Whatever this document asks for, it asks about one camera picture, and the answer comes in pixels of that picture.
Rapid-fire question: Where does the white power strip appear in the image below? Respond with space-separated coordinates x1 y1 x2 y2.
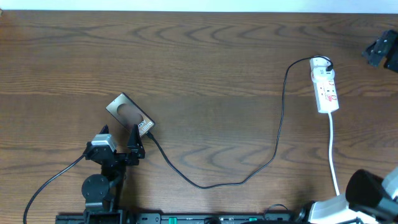
310 56 339 114

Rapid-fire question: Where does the white charger adapter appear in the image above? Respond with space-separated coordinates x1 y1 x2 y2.
311 67 335 83

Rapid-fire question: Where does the black charger cable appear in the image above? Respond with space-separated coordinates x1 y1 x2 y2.
146 55 334 190

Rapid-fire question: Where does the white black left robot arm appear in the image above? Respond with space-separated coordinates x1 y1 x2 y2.
81 124 145 224

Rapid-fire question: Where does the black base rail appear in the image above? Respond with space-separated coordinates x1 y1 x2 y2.
55 212 294 224

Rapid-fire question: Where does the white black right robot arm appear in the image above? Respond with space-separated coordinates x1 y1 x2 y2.
295 30 397 223

